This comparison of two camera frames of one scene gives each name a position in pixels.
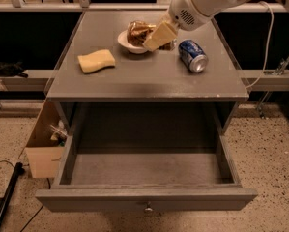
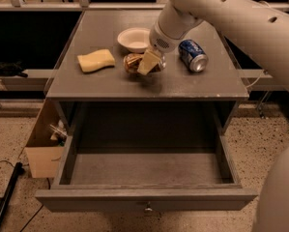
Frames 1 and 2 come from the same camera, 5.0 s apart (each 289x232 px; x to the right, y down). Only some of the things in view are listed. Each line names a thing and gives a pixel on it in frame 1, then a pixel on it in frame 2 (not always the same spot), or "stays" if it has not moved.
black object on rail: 5,69 stays
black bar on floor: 18,171 stays
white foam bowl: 125,43 stays
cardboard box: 44,155 stays
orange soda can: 137,32 → 131,63
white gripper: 187,11 → 159,42
